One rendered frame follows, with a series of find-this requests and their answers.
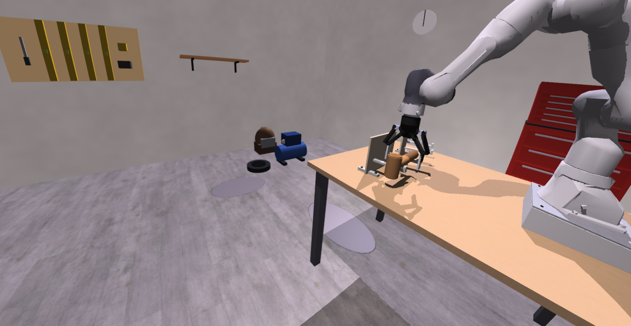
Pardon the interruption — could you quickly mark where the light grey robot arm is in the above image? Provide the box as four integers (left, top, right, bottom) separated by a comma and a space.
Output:
398, 0, 631, 233

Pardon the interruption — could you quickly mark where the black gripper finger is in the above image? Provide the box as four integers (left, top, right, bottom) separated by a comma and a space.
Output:
383, 124, 406, 159
408, 130, 430, 170

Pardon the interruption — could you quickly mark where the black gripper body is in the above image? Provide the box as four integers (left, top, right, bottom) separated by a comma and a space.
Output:
399, 115, 421, 139

